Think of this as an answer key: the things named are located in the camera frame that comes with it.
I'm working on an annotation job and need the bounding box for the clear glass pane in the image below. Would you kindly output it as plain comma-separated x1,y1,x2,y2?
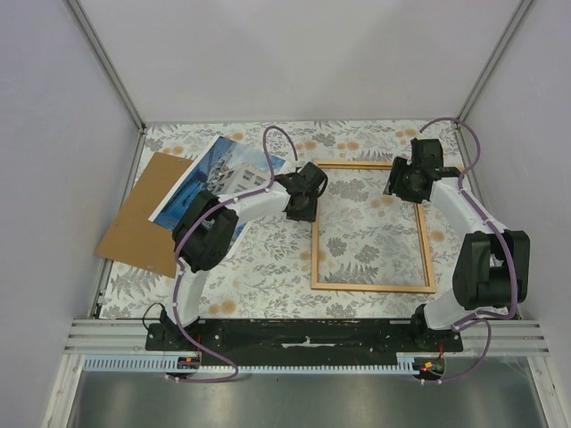
316,169,425,285

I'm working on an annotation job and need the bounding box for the building photo print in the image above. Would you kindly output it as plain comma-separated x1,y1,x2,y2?
149,136,289,257

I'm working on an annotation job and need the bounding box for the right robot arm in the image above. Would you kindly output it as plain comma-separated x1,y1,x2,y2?
384,138,531,351

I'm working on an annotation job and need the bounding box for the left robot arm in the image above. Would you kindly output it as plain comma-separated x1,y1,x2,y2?
165,162,328,350

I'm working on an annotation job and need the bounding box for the floral patterned table mat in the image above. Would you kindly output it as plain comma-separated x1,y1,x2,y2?
100,119,512,320

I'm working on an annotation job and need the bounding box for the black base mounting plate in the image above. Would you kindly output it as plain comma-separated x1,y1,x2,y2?
145,317,465,367

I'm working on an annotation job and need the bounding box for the brown cardboard backing board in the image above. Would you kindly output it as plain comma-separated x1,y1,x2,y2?
95,152,192,277

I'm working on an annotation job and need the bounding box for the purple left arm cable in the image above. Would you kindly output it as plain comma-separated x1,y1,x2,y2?
171,126,300,383

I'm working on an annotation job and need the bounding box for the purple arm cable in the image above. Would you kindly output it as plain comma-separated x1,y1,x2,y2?
417,117,521,385
171,126,300,383

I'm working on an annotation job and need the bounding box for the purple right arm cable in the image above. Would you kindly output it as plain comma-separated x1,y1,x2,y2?
417,117,521,385

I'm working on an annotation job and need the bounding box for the right aluminium corner post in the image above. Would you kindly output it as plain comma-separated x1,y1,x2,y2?
455,0,536,126

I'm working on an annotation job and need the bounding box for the aluminium corner post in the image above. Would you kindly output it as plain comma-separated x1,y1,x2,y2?
64,0,147,135
455,0,536,126

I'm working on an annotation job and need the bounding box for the left aluminium corner post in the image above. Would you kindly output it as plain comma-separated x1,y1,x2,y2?
64,0,147,135

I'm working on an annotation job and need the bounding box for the light blue cable duct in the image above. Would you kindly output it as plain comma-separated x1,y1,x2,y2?
84,355,429,375

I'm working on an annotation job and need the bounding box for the aluminium rail frame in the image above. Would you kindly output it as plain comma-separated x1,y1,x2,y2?
42,284,571,428

